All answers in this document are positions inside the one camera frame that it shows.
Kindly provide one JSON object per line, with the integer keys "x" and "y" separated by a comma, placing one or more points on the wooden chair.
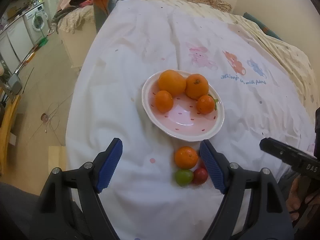
{"x": 6, "y": 125}

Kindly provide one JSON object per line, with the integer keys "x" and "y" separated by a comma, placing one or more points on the white kitchen cabinet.
{"x": 15, "y": 44}

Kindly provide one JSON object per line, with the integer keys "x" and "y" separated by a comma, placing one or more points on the pink strawberry ceramic plate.
{"x": 183, "y": 121}

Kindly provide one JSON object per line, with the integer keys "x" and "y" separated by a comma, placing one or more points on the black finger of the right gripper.
{"x": 286, "y": 153}

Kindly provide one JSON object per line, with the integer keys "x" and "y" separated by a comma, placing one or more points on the white washing machine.
{"x": 36, "y": 23}

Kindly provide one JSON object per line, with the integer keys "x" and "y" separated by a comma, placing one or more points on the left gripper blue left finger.
{"x": 103, "y": 166}

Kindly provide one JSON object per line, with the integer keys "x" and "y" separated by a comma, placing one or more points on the person's right hand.
{"x": 293, "y": 202}

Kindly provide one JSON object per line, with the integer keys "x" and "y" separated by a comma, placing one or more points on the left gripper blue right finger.
{"x": 217, "y": 166}

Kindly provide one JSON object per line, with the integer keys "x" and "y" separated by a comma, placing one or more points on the green grape tomato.
{"x": 184, "y": 177}

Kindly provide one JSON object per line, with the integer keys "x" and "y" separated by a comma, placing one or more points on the large orange on plate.
{"x": 172, "y": 82}

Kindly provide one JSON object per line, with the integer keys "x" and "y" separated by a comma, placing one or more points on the small red tomato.
{"x": 200, "y": 176}

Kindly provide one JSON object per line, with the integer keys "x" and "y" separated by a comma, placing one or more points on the large mandarin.
{"x": 205, "y": 105}

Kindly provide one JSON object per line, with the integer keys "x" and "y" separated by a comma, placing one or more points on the small orange mandarin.
{"x": 163, "y": 101}

